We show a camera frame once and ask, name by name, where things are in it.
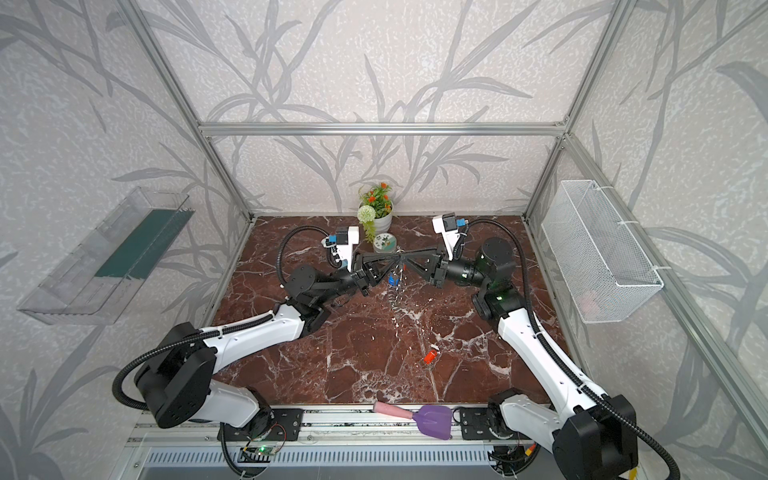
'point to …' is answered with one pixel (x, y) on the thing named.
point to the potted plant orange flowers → (374, 211)
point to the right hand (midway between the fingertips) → (405, 252)
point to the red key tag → (430, 356)
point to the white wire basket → (603, 272)
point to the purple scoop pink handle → (433, 420)
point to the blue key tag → (392, 281)
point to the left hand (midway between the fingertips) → (401, 257)
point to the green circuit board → (257, 454)
